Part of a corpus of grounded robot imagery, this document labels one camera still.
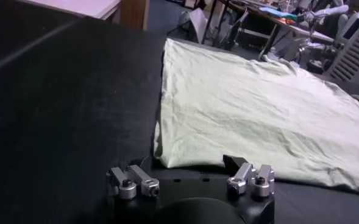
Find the white side table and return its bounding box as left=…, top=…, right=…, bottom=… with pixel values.
left=17, top=0, right=122, bottom=21

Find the wooden folding screen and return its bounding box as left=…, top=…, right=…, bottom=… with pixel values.
left=119, top=0, right=151, bottom=30

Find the white humanoid robot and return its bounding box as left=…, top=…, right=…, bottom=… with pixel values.
left=294, top=0, right=350, bottom=71

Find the white air cooler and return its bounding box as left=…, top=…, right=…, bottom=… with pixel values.
left=324, top=12, right=359, bottom=88

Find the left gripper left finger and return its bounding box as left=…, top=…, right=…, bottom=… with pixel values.
left=106, top=156, right=161, bottom=201

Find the black table cover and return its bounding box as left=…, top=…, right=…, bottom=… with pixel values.
left=0, top=0, right=359, bottom=224

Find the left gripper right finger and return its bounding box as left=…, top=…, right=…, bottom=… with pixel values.
left=222, top=154, right=276, bottom=198

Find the white standing desk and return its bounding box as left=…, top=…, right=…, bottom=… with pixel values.
left=224, top=0, right=335, bottom=61

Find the white reflector board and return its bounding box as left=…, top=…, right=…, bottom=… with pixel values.
left=187, top=7, right=211, bottom=44

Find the light green printed t-shirt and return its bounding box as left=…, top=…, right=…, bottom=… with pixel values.
left=153, top=38, right=359, bottom=197

